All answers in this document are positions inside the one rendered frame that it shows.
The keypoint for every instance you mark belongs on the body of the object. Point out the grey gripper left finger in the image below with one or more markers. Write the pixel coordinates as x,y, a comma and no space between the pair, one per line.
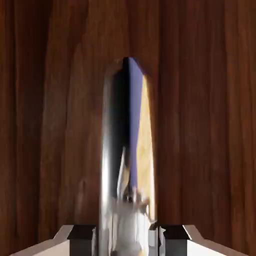
80,242

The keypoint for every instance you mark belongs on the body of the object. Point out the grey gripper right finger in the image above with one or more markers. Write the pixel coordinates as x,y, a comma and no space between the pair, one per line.
176,243

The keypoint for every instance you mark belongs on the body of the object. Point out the dark wood drawer front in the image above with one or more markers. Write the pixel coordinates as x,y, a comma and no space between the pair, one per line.
200,100

